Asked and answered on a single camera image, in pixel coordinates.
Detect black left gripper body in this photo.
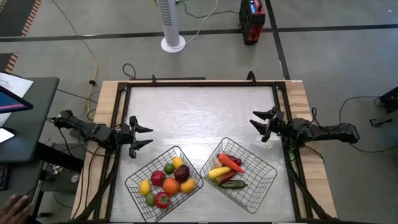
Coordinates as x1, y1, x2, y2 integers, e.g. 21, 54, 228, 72
119, 115, 138, 159

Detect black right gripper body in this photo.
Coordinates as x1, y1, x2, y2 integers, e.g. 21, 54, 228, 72
262, 106, 289, 143

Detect orange carrot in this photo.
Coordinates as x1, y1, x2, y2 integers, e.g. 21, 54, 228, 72
216, 153, 246, 174

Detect dark red apple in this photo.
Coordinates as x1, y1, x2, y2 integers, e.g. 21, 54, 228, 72
174, 164, 191, 184

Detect orange fruit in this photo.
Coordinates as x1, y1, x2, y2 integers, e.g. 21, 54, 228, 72
162, 177, 181, 196

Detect yellow corn cob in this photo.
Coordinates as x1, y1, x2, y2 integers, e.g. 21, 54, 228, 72
208, 166, 233, 180

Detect yellow-orange mango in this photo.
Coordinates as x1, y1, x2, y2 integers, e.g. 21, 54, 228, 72
180, 178, 197, 194

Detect dark green cucumber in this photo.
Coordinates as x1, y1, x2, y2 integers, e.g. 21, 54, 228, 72
220, 179, 249, 190

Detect black desk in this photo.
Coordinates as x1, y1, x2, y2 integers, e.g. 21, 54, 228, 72
0, 77, 60, 165

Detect red and black case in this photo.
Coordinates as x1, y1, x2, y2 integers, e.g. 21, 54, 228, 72
238, 0, 266, 46

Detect white tower fan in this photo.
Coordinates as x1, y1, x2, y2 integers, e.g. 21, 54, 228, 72
158, 0, 187, 54

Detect black equipment box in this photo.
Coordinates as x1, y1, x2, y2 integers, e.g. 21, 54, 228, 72
378, 86, 398, 114

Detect small white card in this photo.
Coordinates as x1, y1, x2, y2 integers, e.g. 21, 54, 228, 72
0, 127, 16, 144

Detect computer monitor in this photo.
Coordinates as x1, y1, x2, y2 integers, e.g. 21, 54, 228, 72
0, 85, 34, 114

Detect white paper sheet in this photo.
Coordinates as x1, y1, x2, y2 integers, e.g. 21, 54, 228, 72
0, 72, 34, 99

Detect dark keyboard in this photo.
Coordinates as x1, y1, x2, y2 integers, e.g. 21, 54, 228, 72
0, 164, 9, 191

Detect person's hand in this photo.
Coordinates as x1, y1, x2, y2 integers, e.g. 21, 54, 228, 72
0, 194, 34, 224

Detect black striped-edge floor mat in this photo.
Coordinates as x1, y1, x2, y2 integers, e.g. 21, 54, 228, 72
0, 52, 20, 75
0, 0, 43, 37

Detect black wire basket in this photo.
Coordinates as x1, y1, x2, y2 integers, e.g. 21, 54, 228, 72
199, 137, 279, 215
124, 145, 205, 223

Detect looped black cable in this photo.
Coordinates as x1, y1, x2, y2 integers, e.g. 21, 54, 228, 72
123, 63, 137, 81

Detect thin black cable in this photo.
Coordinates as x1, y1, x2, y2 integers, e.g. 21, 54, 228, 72
57, 89, 100, 104

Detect black metal table frame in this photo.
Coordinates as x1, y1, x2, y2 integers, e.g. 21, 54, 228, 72
73, 79, 335, 224

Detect yellow cable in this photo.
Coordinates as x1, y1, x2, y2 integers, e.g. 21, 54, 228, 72
51, 0, 99, 121

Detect long black floor cable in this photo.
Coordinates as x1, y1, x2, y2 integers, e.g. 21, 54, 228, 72
339, 95, 398, 154

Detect white cable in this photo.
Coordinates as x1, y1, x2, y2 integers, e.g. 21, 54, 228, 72
177, 0, 220, 50

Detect black power cable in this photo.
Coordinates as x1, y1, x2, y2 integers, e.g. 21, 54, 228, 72
177, 0, 241, 19

